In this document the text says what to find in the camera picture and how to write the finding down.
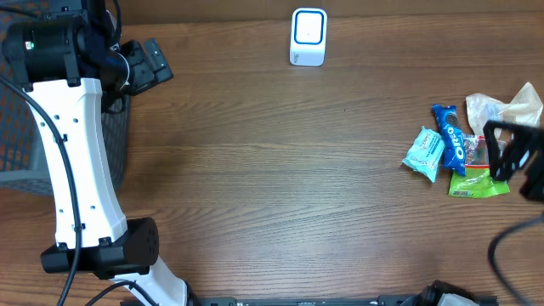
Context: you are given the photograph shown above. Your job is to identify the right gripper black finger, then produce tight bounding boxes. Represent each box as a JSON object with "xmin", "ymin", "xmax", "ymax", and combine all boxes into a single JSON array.
[
  {"xmin": 488, "ymin": 135, "xmax": 530, "ymax": 181},
  {"xmin": 483, "ymin": 121, "xmax": 538, "ymax": 159}
]

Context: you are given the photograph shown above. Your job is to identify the green snack packet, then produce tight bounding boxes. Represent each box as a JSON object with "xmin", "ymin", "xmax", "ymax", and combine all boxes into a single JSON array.
[{"xmin": 448, "ymin": 134, "xmax": 510, "ymax": 199}]

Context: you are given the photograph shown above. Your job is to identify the blue snack bar wrapper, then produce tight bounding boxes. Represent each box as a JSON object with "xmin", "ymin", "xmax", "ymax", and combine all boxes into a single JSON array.
[{"xmin": 432, "ymin": 105, "xmax": 466, "ymax": 177}]

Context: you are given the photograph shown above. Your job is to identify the teal tissue packet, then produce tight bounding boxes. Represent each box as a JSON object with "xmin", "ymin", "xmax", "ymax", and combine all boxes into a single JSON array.
[{"xmin": 402, "ymin": 126, "xmax": 445, "ymax": 183}]

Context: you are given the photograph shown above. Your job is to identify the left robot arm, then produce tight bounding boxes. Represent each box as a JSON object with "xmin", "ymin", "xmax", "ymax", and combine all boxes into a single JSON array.
[{"xmin": 3, "ymin": 0, "xmax": 198, "ymax": 306}]

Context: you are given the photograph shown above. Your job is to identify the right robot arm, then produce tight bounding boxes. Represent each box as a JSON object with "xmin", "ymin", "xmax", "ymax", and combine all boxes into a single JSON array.
[{"xmin": 483, "ymin": 121, "xmax": 543, "ymax": 201}]

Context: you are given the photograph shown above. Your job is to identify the white barcode scanner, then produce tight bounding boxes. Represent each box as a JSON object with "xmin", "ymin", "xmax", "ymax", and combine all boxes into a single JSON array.
[{"xmin": 289, "ymin": 8, "xmax": 328, "ymax": 67}]

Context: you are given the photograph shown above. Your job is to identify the dark grey plastic basket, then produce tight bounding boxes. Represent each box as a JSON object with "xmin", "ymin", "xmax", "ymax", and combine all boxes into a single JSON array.
[{"xmin": 1, "ymin": 1, "xmax": 130, "ymax": 196}]

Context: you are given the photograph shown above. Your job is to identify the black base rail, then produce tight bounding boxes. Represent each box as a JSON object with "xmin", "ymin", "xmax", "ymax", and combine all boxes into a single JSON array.
[{"xmin": 184, "ymin": 280, "xmax": 499, "ymax": 306}]

